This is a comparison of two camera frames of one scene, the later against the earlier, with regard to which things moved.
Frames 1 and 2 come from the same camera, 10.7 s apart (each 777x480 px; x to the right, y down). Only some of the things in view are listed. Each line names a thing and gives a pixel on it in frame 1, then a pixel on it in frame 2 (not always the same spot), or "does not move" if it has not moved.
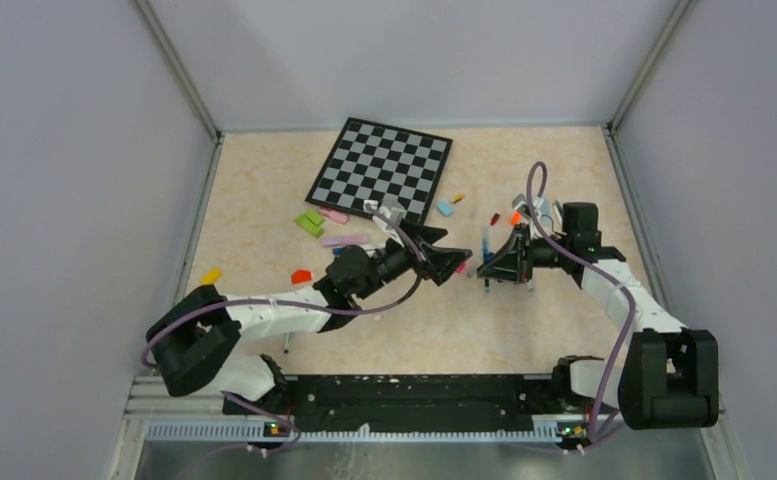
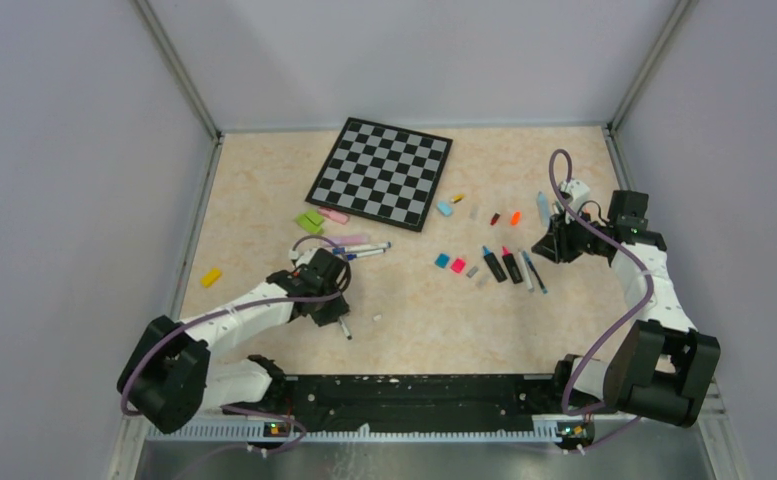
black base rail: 421,395 does not move
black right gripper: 512,266 -> 557,247
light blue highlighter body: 545,210 does not move
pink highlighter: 337,216 does not move
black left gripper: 440,262 -> 338,309
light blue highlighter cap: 444,208 does not move
